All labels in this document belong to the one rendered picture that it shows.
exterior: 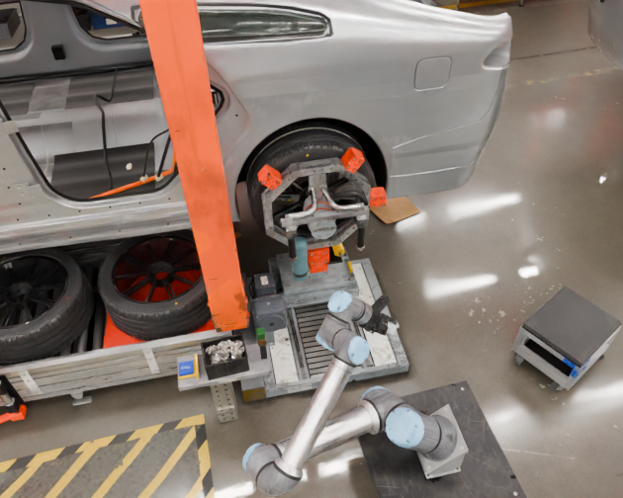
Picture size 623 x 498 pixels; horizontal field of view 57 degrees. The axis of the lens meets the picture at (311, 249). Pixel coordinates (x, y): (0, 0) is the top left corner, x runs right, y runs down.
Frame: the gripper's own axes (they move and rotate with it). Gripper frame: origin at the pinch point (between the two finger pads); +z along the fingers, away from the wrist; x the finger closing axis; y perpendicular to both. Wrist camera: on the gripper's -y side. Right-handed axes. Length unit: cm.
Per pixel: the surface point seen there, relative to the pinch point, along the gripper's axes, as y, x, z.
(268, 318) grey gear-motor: 7, -84, -2
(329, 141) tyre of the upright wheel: -78, -45, -30
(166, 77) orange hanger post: -40, -9, -125
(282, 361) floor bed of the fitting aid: 24, -92, 22
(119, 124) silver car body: -76, -170, -87
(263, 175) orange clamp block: -51, -60, -49
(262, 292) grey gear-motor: -7, -95, -3
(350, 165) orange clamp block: -69, -36, -20
